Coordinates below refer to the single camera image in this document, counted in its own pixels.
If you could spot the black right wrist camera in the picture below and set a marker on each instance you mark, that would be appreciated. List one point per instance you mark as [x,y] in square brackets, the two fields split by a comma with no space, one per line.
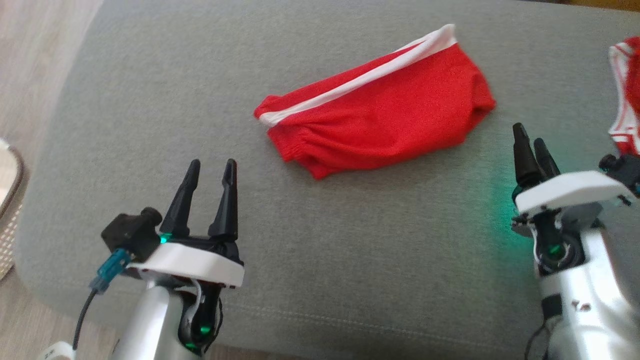
[622,170]

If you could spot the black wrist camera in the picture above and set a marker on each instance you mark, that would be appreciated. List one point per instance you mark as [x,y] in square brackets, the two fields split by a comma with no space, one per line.
[132,232]
[622,170]

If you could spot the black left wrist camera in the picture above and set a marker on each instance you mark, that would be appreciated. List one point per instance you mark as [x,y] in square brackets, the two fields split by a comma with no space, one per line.
[132,232]

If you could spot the red white striped garment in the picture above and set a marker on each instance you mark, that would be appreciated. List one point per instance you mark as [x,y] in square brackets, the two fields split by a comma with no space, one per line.
[631,90]

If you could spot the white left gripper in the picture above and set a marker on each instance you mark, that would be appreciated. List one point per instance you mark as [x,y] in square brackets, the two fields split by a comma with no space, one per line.
[200,262]

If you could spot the red shorts with white stripe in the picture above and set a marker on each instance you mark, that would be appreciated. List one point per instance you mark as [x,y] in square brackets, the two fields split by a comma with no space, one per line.
[390,115]

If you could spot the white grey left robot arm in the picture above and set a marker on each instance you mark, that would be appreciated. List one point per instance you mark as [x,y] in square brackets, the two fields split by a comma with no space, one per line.
[150,320]

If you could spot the white laundry basket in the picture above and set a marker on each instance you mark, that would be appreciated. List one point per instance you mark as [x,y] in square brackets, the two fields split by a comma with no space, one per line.
[7,235]

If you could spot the large grey sofa chaise cushion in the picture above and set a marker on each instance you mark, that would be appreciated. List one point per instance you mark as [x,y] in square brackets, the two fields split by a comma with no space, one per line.
[350,240]

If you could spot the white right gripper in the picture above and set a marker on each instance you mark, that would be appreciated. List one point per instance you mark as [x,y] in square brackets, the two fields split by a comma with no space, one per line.
[575,192]

